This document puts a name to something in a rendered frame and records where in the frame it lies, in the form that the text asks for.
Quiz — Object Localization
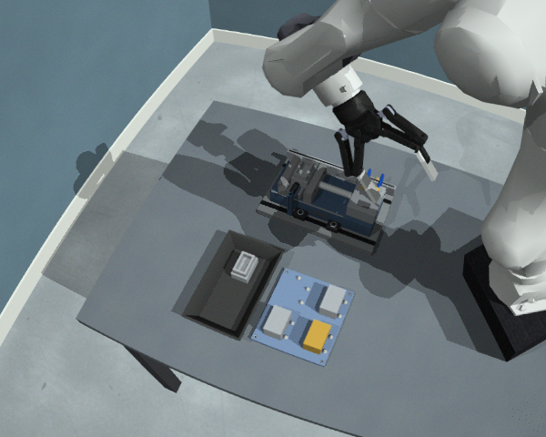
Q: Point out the yellow rectangular block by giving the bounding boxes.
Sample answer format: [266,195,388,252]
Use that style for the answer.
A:
[303,320,331,355]

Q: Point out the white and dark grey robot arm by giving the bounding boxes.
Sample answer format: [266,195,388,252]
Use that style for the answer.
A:
[262,0,546,316]

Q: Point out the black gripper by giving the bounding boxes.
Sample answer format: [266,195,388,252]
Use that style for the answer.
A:
[332,90,438,203]

